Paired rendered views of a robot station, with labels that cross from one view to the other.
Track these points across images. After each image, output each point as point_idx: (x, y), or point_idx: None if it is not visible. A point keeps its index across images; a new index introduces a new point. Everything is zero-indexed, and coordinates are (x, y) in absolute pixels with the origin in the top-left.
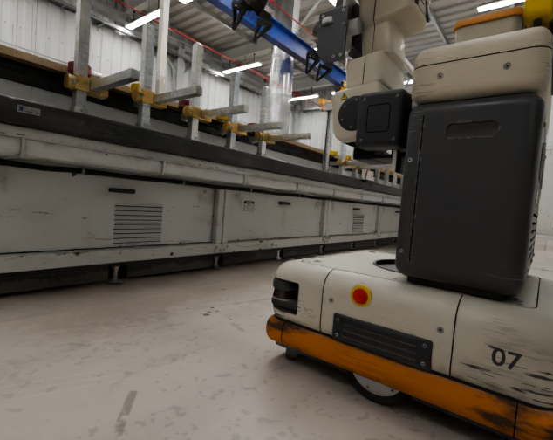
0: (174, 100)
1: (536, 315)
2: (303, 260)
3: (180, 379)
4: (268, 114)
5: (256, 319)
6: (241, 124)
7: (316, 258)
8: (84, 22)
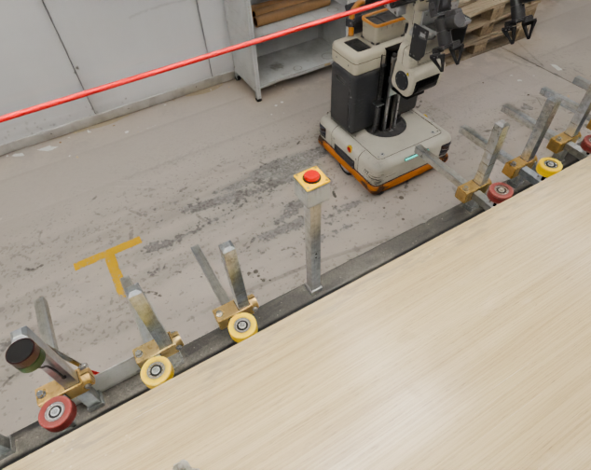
0: (570, 110)
1: None
2: (439, 132)
3: (477, 159)
4: (482, 158)
5: (444, 199)
6: (515, 161)
7: (431, 136)
8: None
